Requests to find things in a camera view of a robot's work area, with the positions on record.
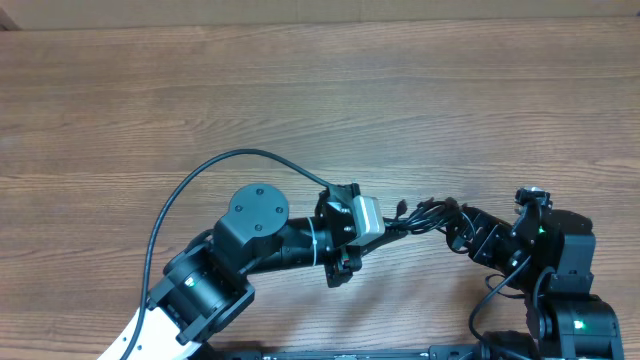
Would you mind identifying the black USB-A cable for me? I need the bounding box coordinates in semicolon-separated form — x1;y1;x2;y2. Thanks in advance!
384;197;476;236

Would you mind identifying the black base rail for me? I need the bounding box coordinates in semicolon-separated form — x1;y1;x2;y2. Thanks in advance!
189;344;491;360

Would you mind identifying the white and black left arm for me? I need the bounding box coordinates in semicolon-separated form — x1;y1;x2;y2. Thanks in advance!
99;184;385;360

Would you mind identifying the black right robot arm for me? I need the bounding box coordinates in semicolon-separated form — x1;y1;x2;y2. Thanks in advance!
445;203;624;359

